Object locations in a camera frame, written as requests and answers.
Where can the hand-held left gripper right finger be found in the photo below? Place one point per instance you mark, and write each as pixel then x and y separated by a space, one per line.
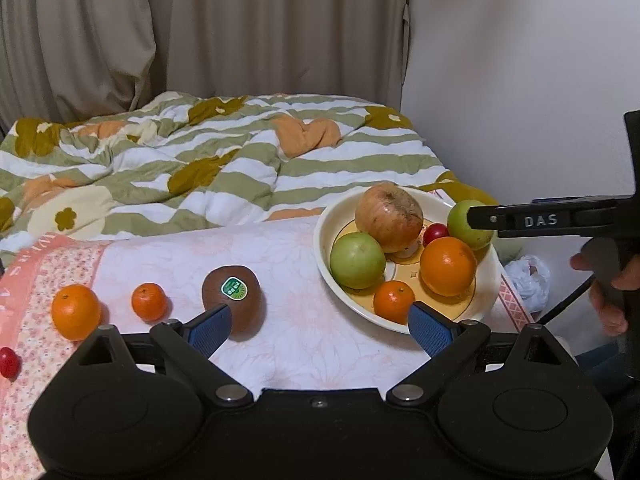
pixel 430 332

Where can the brown pomegranate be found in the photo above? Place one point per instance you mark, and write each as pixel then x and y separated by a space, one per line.
pixel 387 215

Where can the person's right hand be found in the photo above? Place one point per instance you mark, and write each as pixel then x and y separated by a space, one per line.
pixel 607 307

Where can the beige curtain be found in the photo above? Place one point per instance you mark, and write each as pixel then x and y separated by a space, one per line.
pixel 225 25

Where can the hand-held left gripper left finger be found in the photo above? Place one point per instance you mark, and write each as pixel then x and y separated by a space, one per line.
pixel 212 332

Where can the large orange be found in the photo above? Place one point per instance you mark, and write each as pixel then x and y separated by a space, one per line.
pixel 447 265
pixel 76 311

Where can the red plum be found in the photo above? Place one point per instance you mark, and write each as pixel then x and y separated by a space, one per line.
pixel 435 233

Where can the cream dish with yellow print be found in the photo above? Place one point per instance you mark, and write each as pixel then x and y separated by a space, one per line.
pixel 345 301

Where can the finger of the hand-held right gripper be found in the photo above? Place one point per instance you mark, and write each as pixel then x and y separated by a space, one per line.
pixel 540 220

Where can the brown kiwi with green sticker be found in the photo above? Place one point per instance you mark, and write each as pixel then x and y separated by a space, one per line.
pixel 250 307

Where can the white plastic bag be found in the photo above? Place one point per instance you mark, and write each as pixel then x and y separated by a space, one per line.
pixel 527 280

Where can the green striped floral blanket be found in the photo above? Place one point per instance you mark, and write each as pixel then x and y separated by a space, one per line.
pixel 200 160

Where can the small orange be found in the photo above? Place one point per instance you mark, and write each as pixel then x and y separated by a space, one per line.
pixel 149 302
pixel 392 301

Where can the red cherry tomato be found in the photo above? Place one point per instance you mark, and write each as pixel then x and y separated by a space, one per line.
pixel 9 361

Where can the green apple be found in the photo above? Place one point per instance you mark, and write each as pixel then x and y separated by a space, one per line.
pixel 456 222
pixel 357 260

